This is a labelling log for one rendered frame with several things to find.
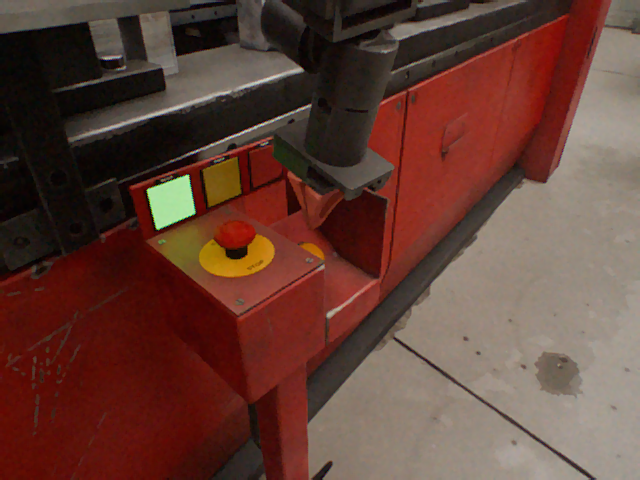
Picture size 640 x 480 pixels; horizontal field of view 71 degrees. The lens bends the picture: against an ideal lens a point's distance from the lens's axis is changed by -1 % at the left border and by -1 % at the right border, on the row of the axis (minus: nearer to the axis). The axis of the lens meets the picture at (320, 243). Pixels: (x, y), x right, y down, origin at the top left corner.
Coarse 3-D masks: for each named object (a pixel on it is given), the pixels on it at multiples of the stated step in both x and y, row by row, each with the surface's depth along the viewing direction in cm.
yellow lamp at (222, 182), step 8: (232, 160) 49; (208, 168) 47; (216, 168) 48; (224, 168) 49; (232, 168) 50; (208, 176) 48; (216, 176) 48; (224, 176) 49; (232, 176) 50; (208, 184) 48; (216, 184) 49; (224, 184) 50; (232, 184) 50; (240, 184) 51; (208, 192) 48; (216, 192) 49; (224, 192) 50; (232, 192) 51; (240, 192) 52; (208, 200) 49; (216, 200) 50; (224, 200) 51
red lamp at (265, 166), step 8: (272, 144) 52; (256, 152) 51; (264, 152) 52; (272, 152) 53; (256, 160) 52; (264, 160) 52; (272, 160) 53; (256, 168) 52; (264, 168) 53; (272, 168) 54; (280, 168) 55; (256, 176) 53; (264, 176) 54; (272, 176) 54; (280, 176) 55; (256, 184) 53
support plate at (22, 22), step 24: (0, 0) 29; (24, 0) 29; (48, 0) 29; (72, 0) 29; (96, 0) 29; (120, 0) 29; (144, 0) 30; (168, 0) 32; (0, 24) 25; (24, 24) 25; (48, 24) 26; (72, 24) 28
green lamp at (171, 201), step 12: (180, 180) 45; (156, 192) 44; (168, 192) 45; (180, 192) 46; (156, 204) 44; (168, 204) 45; (180, 204) 46; (192, 204) 48; (156, 216) 45; (168, 216) 46; (180, 216) 47; (156, 228) 46
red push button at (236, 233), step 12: (216, 228) 42; (228, 228) 42; (240, 228) 42; (252, 228) 42; (216, 240) 41; (228, 240) 41; (240, 240) 41; (252, 240) 42; (228, 252) 42; (240, 252) 42
